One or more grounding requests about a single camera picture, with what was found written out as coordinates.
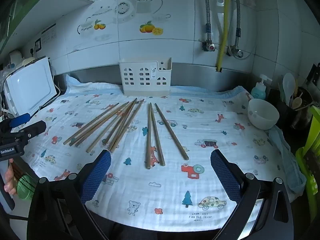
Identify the metal valve with red knob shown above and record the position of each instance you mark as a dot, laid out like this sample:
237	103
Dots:
211	47

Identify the teal soap pump bottle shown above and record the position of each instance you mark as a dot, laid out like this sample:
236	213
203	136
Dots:
258	91

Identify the dark kitchen knife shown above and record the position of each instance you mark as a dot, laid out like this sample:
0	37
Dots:
314	73

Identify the light blue towel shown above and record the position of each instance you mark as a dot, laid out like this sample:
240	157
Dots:
290	165

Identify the white wall bracket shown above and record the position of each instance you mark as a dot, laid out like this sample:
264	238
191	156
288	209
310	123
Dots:
220	0

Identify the green wall cabinet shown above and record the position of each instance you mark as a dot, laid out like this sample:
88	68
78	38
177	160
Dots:
15	12

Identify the black utensil pot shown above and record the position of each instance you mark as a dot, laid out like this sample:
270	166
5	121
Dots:
300	120

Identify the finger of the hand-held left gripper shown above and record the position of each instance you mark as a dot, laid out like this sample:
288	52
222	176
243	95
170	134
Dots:
21	120
35	128

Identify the long wooden chopstick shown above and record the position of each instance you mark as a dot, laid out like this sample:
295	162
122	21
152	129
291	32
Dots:
172	132
148	135
157	135

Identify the wooden spoon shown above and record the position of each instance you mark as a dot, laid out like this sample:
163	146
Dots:
297	103

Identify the pile of wooden chopsticks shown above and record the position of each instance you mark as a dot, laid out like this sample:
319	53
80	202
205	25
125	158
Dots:
116	120

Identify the white ceramic bowl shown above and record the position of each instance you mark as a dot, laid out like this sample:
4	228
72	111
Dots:
262	117

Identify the black wall socket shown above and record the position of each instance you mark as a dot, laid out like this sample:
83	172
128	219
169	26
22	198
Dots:
38	44

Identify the lime green plastic rack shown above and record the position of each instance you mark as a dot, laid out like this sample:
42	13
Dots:
312	140

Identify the small wall socket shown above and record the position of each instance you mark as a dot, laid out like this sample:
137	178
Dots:
31	52

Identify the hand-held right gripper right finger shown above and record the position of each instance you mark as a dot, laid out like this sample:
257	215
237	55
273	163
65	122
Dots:
225	177

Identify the white countertop appliance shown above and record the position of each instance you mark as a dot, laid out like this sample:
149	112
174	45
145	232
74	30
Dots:
30	85

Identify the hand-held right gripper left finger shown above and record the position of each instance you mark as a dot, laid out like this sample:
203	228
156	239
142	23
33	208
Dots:
97	177

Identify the person's left hand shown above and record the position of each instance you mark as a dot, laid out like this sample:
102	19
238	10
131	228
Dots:
10	180

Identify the printed white cloth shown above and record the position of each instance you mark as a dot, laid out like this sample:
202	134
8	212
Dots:
170	187

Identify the green plastic bowl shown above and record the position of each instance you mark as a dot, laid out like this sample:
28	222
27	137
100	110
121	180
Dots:
25	190

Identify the stainless steel backsplash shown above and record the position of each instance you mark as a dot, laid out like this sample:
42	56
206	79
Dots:
200	77

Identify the white rice paddle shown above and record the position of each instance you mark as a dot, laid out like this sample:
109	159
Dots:
289	82

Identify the metal water valve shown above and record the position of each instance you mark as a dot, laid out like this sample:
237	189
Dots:
238	53

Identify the white plastic utensil holder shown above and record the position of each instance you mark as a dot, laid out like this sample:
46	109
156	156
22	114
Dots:
140	62

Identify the wall calendar sticker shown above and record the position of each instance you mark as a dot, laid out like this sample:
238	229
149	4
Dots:
48	33

